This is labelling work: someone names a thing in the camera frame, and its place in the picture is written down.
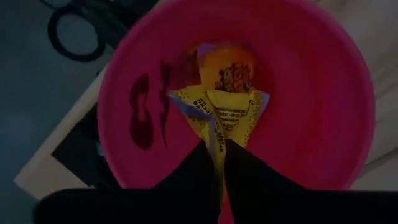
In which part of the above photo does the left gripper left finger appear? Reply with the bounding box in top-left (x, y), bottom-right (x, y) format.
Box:
top-left (155, 139), bottom-right (222, 224)

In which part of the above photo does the yellow candy bag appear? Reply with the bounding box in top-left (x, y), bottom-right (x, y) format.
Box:
top-left (169, 84), bottom-right (271, 215)
top-left (186, 43), bottom-right (257, 94)

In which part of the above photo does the black floor cable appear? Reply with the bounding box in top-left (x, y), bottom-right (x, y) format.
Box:
top-left (39, 0), bottom-right (159, 63)

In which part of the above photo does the pink halloween bucket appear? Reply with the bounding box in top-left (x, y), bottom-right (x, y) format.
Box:
top-left (96, 0), bottom-right (376, 224)

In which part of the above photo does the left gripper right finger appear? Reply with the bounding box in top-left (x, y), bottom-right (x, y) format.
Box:
top-left (223, 138), bottom-right (308, 224)

